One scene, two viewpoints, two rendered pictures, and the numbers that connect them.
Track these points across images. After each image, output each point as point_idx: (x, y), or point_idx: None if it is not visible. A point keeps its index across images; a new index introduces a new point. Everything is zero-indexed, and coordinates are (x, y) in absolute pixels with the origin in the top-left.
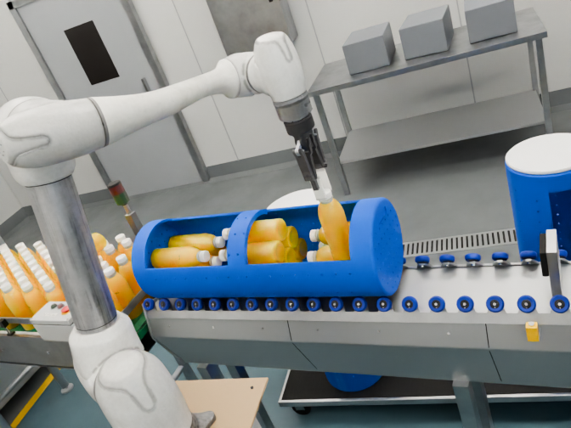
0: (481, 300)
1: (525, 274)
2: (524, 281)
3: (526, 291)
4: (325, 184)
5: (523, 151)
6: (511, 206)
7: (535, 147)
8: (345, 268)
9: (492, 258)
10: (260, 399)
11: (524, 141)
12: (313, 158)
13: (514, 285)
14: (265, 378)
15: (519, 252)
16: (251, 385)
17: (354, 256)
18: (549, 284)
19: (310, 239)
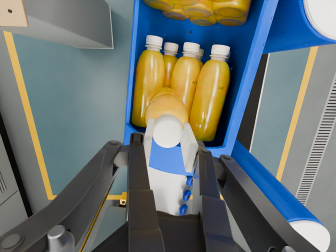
0: (152, 177)
1: (173, 200)
2: (167, 199)
3: (157, 199)
4: (183, 141)
5: (309, 234)
6: (273, 188)
7: (310, 241)
8: (125, 112)
9: (185, 191)
10: (1, 26)
11: (328, 236)
12: (196, 179)
13: (164, 194)
14: (25, 24)
15: (251, 166)
16: (12, 8)
17: (126, 130)
18: (161, 210)
19: (212, 45)
